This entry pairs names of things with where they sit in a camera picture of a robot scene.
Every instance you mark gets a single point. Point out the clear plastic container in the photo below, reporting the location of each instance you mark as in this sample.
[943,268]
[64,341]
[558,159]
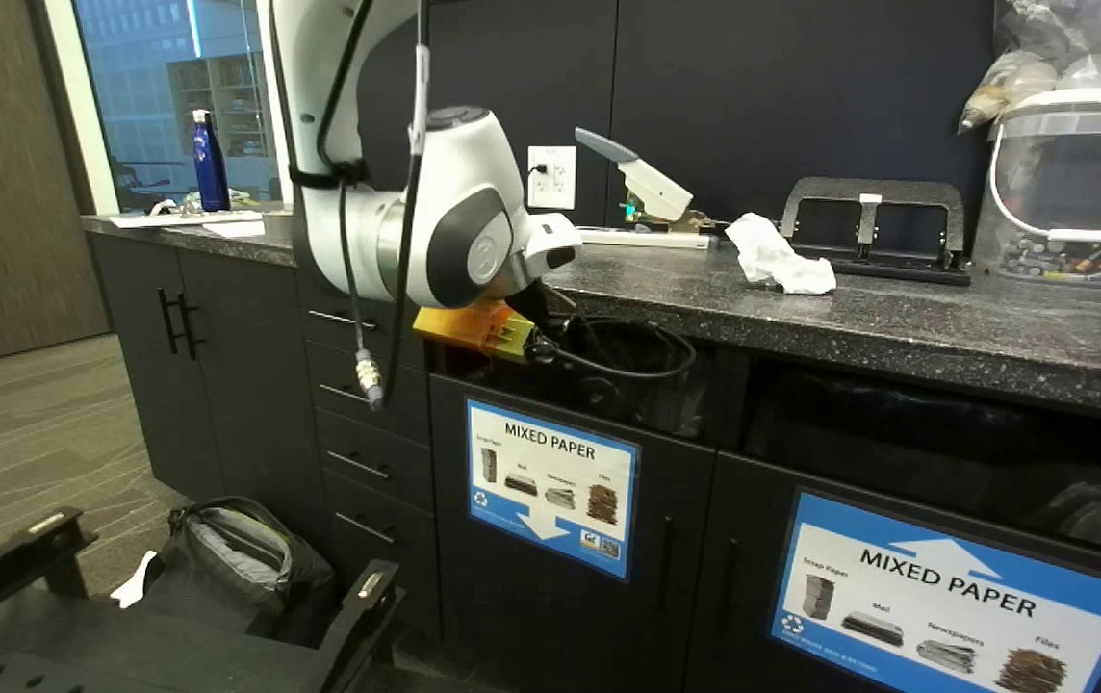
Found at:
[1076,178]

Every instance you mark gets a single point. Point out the mixed paper sign up arrow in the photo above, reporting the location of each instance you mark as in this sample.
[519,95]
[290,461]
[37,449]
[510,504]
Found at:
[947,603]

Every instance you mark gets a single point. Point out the black recycling bin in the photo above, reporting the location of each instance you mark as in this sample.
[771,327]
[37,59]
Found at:
[553,616]

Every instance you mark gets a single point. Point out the flat white paper sheet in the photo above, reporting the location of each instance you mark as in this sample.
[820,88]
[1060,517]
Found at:
[237,230]
[157,219]

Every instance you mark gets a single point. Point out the black drawer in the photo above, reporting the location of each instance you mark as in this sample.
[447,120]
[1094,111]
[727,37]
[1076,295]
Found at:
[403,407]
[370,485]
[378,563]
[326,334]

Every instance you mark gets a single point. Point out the white framed window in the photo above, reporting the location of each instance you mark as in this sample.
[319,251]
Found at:
[89,100]

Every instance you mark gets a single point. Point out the black grey backpack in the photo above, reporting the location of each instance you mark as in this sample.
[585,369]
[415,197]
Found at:
[237,563]

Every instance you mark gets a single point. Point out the white paper on floor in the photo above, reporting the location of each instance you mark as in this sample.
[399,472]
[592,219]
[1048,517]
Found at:
[132,582]

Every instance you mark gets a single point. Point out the crumpled clear plastic wrap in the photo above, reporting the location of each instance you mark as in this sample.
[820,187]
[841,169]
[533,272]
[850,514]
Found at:
[166,205]

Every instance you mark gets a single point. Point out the black cabinet door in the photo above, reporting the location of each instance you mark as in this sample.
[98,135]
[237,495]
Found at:
[141,386]
[249,396]

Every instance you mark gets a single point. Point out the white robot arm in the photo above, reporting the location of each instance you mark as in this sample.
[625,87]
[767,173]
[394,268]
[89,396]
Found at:
[447,218]

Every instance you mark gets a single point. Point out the white teal stapler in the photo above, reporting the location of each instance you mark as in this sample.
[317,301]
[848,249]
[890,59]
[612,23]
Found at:
[648,187]

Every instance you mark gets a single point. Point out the white outlet wall plate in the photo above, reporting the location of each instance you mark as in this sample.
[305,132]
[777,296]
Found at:
[553,178]

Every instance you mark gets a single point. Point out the black trash bag liner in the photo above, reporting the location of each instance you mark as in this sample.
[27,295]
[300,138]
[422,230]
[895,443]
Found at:
[958,463]
[650,396]

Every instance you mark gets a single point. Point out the mixed paper sign down arrow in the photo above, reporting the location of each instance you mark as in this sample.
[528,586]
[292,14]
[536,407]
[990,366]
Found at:
[553,485]

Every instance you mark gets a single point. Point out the black bin door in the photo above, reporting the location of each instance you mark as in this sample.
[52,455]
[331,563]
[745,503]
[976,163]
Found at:
[745,580]

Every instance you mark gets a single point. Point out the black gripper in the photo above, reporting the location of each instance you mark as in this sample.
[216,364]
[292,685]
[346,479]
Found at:
[562,337]

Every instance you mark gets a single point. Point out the clear plastic bag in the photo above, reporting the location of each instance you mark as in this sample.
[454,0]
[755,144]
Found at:
[1062,42]

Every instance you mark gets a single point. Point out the blue water bottle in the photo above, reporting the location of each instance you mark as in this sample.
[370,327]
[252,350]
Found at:
[207,159]

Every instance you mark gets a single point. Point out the black metal cart frame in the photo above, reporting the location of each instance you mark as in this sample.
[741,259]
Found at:
[191,657]

